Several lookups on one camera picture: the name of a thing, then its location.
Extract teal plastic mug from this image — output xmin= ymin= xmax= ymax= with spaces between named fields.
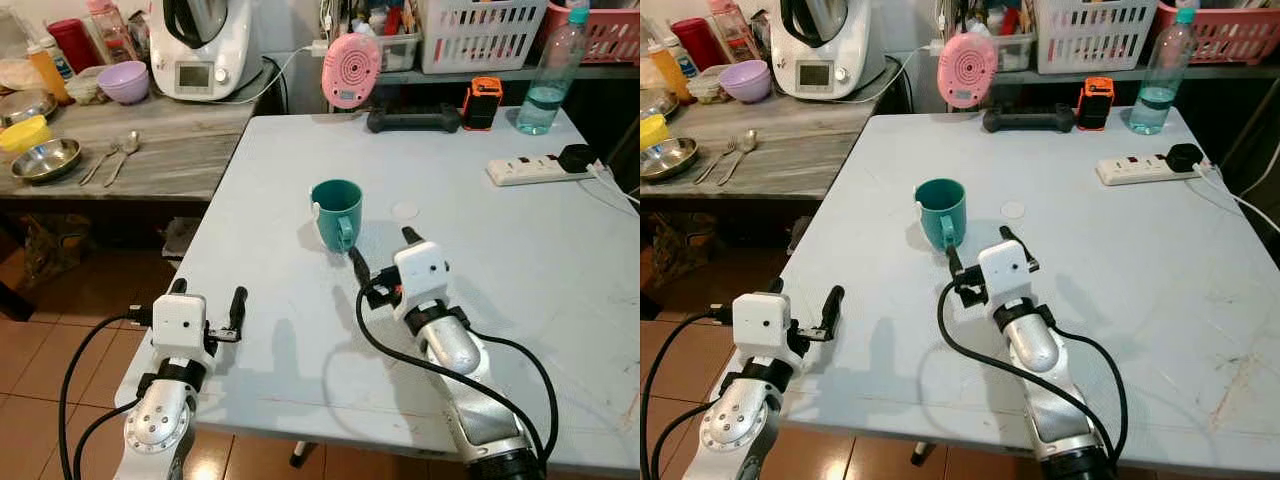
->
xmin=310 ymin=179 xmax=364 ymax=253
xmin=914 ymin=178 xmax=968 ymax=250

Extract brown patterned bag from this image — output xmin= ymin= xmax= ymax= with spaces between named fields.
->
xmin=648 ymin=213 xmax=716 ymax=291
xmin=22 ymin=213 xmax=93 ymax=291

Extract white power strip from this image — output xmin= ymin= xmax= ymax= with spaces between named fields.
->
xmin=1095 ymin=155 xmax=1181 ymax=187
xmin=487 ymin=155 xmax=571 ymax=187

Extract orange black device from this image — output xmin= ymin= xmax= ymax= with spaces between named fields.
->
xmin=461 ymin=77 xmax=504 ymax=132
xmin=1075 ymin=77 xmax=1116 ymax=132

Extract open steel plate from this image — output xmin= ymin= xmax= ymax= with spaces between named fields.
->
xmin=640 ymin=137 xmax=701 ymax=182
xmin=10 ymin=137 xmax=83 ymax=184

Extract pink round device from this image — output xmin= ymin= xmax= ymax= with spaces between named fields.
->
xmin=937 ymin=32 xmax=999 ymax=109
xmin=321 ymin=32 xmax=383 ymax=110

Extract black plug adapter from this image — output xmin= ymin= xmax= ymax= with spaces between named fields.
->
xmin=1165 ymin=143 xmax=1206 ymax=174
xmin=557 ymin=144 xmax=598 ymax=174

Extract clear plastic storage box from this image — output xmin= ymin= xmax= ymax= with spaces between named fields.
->
xmin=990 ymin=30 xmax=1038 ymax=73
xmin=372 ymin=30 xmax=422 ymax=73

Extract clear bottle teal cap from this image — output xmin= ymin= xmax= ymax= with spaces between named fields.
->
xmin=1128 ymin=8 xmax=1198 ymax=136
xmin=515 ymin=5 xmax=591 ymax=136

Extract purple plastic bowl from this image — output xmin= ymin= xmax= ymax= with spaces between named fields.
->
xmin=718 ymin=60 xmax=772 ymax=104
xmin=97 ymin=61 xmax=151 ymax=105

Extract white plastic basket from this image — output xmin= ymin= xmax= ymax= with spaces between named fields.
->
xmin=1033 ymin=0 xmax=1161 ymax=74
xmin=418 ymin=0 xmax=549 ymax=75

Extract clear lidded food container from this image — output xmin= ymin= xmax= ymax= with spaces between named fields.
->
xmin=65 ymin=68 xmax=106 ymax=106
xmin=688 ymin=65 xmax=729 ymax=104

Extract white food processor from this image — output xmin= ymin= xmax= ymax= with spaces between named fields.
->
xmin=148 ymin=0 xmax=266 ymax=103
xmin=768 ymin=0 xmax=886 ymax=101

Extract orange sauce bottle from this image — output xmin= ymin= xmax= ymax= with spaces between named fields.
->
xmin=645 ymin=38 xmax=691 ymax=101
xmin=27 ymin=38 xmax=71 ymax=106

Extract red plastic canister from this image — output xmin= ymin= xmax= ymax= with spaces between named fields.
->
xmin=46 ymin=18 xmax=101 ymax=73
xmin=670 ymin=17 xmax=726 ymax=71

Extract pink water bottle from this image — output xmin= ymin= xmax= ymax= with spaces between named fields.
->
xmin=707 ymin=0 xmax=756 ymax=61
xmin=85 ymin=0 xmax=136 ymax=63

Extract red plastic basket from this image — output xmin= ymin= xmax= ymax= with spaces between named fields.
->
xmin=545 ymin=0 xmax=641 ymax=65
xmin=1157 ymin=0 xmax=1280 ymax=66

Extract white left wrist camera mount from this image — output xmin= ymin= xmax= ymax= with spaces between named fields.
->
xmin=732 ymin=290 xmax=801 ymax=371
xmin=150 ymin=293 xmax=216 ymax=373

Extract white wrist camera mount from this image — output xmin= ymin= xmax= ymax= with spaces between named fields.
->
xmin=150 ymin=293 xmax=216 ymax=373
xmin=732 ymin=290 xmax=801 ymax=371
xmin=392 ymin=240 xmax=451 ymax=323
xmin=977 ymin=240 xmax=1036 ymax=319

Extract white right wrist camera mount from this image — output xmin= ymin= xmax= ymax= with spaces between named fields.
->
xmin=977 ymin=240 xmax=1036 ymax=319
xmin=392 ymin=240 xmax=451 ymax=323

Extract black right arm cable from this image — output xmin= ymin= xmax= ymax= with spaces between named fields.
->
xmin=936 ymin=278 xmax=1117 ymax=466
xmin=1048 ymin=326 xmax=1131 ymax=461
xmin=468 ymin=330 xmax=559 ymax=466
xmin=354 ymin=280 xmax=549 ymax=471

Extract white power strip cable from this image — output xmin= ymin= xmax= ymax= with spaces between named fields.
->
xmin=1195 ymin=165 xmax=1280 ymax=236
xmin=585 ymin=165 xmax=641 ymax=206

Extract white food processor cable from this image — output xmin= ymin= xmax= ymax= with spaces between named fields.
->
xmin=225 ymin=40 xmax=329 ymax=106
xmin=850 ymin=40 xmax=946 ymax=104

